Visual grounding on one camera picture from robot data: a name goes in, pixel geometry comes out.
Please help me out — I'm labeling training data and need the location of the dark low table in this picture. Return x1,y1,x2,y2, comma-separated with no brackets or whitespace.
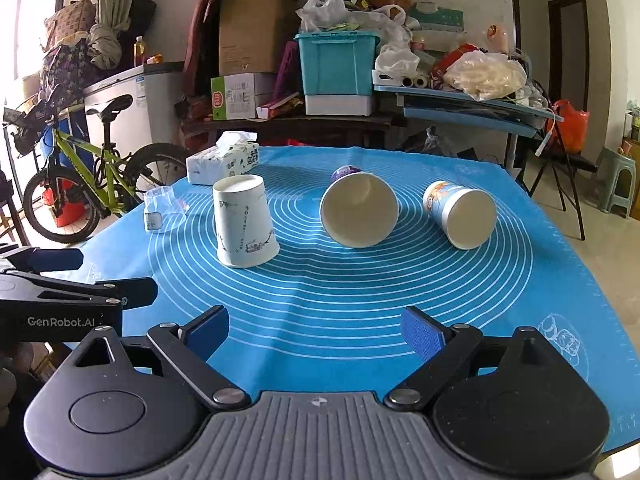
179,109,397,152

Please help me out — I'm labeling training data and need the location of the pale green curtain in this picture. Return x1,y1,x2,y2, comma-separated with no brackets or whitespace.
89,0,139,69

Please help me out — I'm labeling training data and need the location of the small red box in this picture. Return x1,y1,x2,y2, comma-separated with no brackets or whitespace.
256,93,305,120

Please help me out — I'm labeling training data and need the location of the knotted white plastic bag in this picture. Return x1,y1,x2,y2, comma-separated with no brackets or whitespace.
374,5,422,77

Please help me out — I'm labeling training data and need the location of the black folding chair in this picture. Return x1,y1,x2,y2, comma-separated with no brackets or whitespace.
524,132,599,241

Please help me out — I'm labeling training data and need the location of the dark wooden door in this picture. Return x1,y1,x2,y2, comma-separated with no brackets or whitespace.
547,0,589,107

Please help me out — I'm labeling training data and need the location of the blue silicone baking mat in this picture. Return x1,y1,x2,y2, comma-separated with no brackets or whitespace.
75,146,640,456

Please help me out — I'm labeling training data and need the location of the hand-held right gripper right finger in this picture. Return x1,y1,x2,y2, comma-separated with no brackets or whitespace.
384,306,563,411

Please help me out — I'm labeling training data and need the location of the green bicycle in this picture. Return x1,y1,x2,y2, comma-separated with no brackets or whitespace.
4,94,193,245

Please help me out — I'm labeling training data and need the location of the brown patterned handbag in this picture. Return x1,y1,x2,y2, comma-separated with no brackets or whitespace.
47,0,97,52

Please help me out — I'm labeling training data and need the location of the orange plastic bag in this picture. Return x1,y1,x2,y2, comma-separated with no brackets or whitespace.
547,100,590,154

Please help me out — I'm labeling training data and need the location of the clear bag of white packaging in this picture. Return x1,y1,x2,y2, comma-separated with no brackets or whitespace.
442,51,528,102

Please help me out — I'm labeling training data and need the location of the purple-bottomed paper cup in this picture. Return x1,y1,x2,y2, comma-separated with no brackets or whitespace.
320,165,399,249

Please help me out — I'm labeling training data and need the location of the window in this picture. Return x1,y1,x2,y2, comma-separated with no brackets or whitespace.
0,0,66,98

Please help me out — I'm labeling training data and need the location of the dark floral bag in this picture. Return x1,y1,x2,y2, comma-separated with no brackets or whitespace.
39,40,102,107

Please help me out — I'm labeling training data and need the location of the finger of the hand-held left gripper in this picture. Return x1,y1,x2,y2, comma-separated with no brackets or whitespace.
0,272,159,310
0,247,84,276

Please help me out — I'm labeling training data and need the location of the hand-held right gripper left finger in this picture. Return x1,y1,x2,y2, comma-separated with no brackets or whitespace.
62,305,252,411

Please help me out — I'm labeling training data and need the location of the green and white carton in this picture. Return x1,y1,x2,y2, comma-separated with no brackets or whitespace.
210,72,277,121

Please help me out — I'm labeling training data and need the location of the white flat box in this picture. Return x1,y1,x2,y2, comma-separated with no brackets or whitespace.
304,94,377,116

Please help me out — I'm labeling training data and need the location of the clear plastic cup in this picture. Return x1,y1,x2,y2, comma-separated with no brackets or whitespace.
144,185,190,234

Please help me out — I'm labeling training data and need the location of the teal plastic storage bin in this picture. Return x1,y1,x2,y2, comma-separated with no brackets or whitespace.
294,30,384,97

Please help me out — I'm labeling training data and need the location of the colourful cartoon paper cup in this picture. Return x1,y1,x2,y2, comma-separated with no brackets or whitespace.
422,180,497,250

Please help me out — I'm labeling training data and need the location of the large brown cardboard box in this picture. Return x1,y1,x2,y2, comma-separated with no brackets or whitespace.
218,0,302,77

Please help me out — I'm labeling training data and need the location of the white chest freezer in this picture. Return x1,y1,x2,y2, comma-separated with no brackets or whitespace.
82,61,187,171

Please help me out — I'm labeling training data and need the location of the green plastic stool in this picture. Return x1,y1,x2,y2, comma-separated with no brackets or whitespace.
595,147,637,219

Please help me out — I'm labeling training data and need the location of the white printed paper cup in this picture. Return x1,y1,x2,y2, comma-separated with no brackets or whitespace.
212,175,281,268

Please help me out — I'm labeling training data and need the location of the white tissue pack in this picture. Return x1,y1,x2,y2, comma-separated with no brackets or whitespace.
186,131,260,186

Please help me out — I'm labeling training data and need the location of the blue study desk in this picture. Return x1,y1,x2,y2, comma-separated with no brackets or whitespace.
372,84,564,139

